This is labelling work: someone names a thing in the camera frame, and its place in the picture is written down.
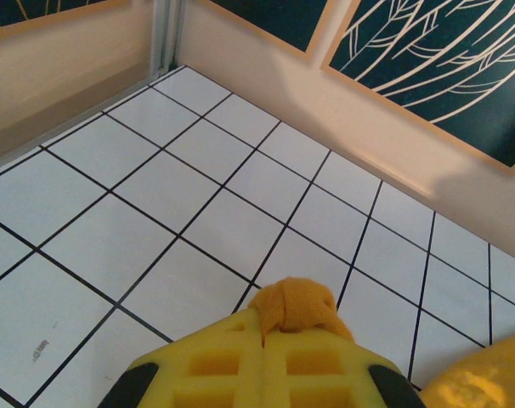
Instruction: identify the aluminium corner post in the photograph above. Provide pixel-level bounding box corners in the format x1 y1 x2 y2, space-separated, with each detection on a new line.
148 0 187 78

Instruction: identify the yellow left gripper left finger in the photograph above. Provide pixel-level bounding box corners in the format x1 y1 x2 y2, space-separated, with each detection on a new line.
99 309 265 408

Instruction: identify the orange t-shirt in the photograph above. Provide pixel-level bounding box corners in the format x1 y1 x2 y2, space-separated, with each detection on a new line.
246 275 515 408

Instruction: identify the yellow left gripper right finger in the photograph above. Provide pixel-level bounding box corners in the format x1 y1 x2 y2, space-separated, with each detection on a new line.
263 327 424 408

